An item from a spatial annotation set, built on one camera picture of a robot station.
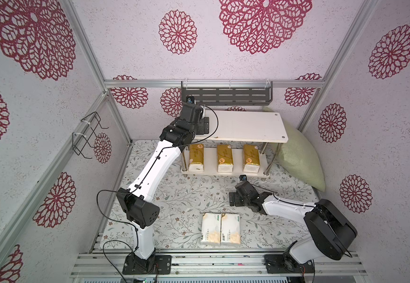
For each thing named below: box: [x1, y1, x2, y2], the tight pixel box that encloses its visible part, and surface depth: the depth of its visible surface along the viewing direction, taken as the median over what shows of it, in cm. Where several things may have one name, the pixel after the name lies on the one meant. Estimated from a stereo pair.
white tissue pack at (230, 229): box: [220, 212, 241, 245], surface depth 81 cm
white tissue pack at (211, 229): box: [200, 212, 222, 246], surface depth 80 cm
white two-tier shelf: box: [180, 110, 289, 178], surface depth 83 cm
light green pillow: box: [263, 106, 326, 192], surface depth 86 cm
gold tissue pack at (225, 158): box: [216, 144, 234, 173], surface depth 97 cm
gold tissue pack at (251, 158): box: [242, 143, 261, 174], surface depth 96 cm
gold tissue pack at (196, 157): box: [188, 143, 204, 172], surface depth 98 cm
